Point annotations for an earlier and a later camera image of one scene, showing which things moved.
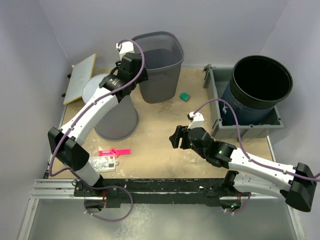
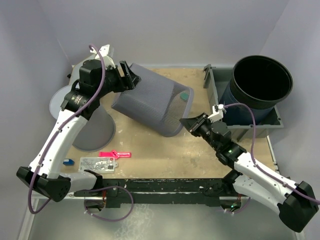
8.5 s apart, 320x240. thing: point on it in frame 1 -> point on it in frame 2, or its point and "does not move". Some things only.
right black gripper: x=181 y=132 -> x=192 y=123
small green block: x=184 y=96 does not move
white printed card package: x=104 y=163 does not move
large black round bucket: x=258 y=83 does not move
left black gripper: x=142 y=77 -> x=131 y=80
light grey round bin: x=119 y=122 -> x=94 y=134
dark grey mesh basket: x=163 y=56 -> x=156 y=102
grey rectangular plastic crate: x=215 y=80 does not move
